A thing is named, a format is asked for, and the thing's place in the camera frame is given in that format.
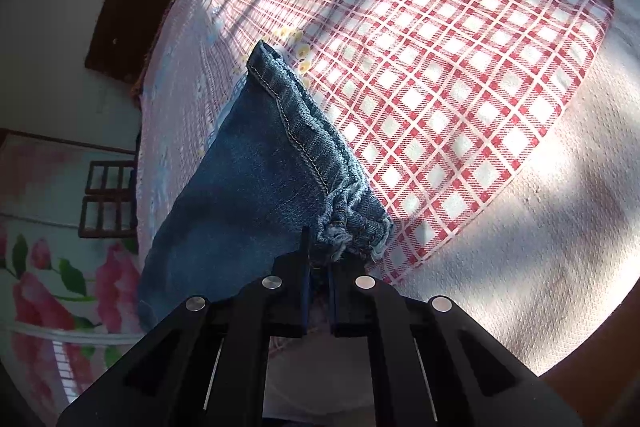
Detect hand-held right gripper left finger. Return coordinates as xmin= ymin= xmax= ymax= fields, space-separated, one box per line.
xmin=56 ymin=226 xmax=313 ymax=427

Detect floral printed wardrobe door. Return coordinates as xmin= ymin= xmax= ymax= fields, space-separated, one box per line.
xmin=0 ymin=129 xmax=145 ymax=427

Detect pink plaid bed sheet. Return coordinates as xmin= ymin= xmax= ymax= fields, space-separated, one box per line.
xmin=136 ymin=0 xmax=617 ymax=358

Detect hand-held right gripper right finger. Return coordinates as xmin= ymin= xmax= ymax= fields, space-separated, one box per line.
xmin=327 ymin=254 xmax=585 ymax=427

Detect white textured bed cover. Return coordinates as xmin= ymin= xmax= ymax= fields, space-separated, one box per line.
xmin=265 ymin=7 xmax=640 ymax=419

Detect dark brown wooden headboard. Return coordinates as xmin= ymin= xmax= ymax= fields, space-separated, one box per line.
xmin=84 ymin=0 xmax=242 ymax=108

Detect blue denim pants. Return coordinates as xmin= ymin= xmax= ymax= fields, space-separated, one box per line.
xmin=136 ymin=39 xmax=396 ymax=334

